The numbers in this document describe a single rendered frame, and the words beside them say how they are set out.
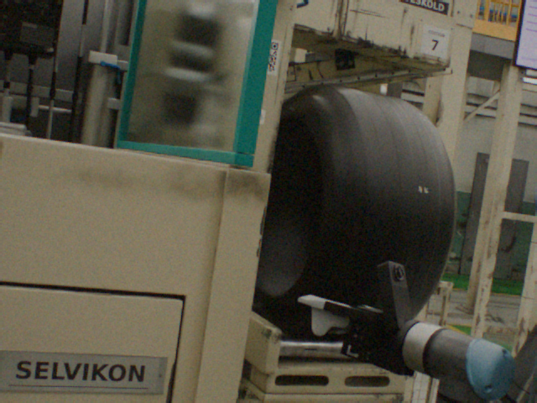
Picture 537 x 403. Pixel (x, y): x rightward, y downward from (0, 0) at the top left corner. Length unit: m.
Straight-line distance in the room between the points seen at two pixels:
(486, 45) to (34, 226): 7.72
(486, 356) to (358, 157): 0.58
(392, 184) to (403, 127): 0.16
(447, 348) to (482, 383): 0.07
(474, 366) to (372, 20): 1.19
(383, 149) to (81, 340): 0.95
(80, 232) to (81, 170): 0.05
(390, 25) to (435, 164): 0.59
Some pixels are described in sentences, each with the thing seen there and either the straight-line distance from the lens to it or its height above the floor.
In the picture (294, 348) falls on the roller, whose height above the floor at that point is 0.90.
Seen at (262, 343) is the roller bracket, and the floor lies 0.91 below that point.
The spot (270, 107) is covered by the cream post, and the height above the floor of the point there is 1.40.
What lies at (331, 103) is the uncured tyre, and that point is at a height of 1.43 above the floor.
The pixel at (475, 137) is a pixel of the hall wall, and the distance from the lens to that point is 12.35.
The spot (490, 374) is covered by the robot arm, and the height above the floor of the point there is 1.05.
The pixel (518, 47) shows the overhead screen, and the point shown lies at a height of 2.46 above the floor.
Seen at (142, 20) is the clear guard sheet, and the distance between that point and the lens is 1.16.
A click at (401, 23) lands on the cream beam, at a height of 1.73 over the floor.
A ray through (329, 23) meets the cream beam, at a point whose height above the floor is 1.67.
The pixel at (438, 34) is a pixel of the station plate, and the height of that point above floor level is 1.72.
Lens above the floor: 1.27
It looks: 3 degrees down
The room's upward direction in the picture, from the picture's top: 9 degrees clockwise
